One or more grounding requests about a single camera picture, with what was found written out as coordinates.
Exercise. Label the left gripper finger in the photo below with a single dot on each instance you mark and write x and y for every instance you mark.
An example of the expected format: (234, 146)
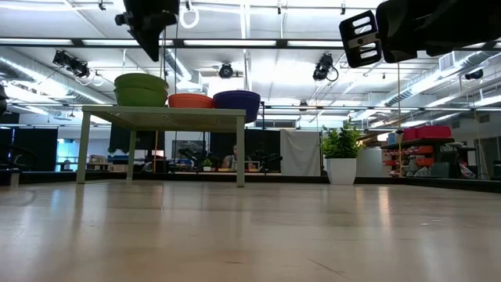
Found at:
(154, 37)

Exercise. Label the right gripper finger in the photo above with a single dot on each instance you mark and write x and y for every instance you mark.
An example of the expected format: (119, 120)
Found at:
(458, 27)
(403, 31)

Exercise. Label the purple plastic bowl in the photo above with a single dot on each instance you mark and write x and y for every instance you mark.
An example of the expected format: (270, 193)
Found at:
(236, 96)
(236, 111)
(236, 92)

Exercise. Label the background black robot arm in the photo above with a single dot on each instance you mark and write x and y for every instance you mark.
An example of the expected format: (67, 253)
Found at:
(195, 156)
(270, 158)

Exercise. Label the dark overhead beam with lights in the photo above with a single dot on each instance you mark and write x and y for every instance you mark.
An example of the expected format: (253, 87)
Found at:
(282, 43)

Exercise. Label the round black ceiling light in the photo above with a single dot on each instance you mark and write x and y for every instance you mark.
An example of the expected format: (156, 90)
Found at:
(225, 71)

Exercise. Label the black studio light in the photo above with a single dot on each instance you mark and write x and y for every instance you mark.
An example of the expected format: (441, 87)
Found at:
(80, 68)
(62, 58)

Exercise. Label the pale green perforated metal shelf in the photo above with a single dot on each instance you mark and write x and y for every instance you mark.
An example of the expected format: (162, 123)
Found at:
(164, 119)

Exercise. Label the small red storage bin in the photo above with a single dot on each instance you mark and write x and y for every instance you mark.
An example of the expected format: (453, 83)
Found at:
(409, 135)

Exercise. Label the large red storage bin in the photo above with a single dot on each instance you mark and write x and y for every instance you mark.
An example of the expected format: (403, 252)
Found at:
(434, 132)

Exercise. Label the black fabric panel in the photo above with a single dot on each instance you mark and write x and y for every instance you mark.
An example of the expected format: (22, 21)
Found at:
(117, 137)

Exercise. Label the blue box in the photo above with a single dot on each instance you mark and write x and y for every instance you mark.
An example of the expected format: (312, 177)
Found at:
(392, 138)

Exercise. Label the metal storage rack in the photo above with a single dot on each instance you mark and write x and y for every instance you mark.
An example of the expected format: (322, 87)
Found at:
(415, 142)

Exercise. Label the black bent tube stand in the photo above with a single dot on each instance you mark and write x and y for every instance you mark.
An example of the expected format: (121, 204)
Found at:
(264, 117)

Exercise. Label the white cloth panel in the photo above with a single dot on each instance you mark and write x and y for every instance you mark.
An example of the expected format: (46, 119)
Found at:
(297, 150)

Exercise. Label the white round column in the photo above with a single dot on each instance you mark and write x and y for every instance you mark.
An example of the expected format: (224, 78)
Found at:
(370, 162)

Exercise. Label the green plant in white pot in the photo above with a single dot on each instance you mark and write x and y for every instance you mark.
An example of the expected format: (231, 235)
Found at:
(341, 170)

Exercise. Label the person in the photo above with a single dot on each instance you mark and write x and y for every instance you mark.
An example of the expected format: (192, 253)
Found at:
(231, 160)

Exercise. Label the silver ceiling duct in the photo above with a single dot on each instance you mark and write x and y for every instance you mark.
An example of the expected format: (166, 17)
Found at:
(31, 74)

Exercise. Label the black frame rail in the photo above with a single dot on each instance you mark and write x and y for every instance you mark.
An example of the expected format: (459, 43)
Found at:
(274, 178)

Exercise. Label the small white post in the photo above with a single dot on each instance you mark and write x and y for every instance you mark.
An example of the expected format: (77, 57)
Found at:
(15, 178)

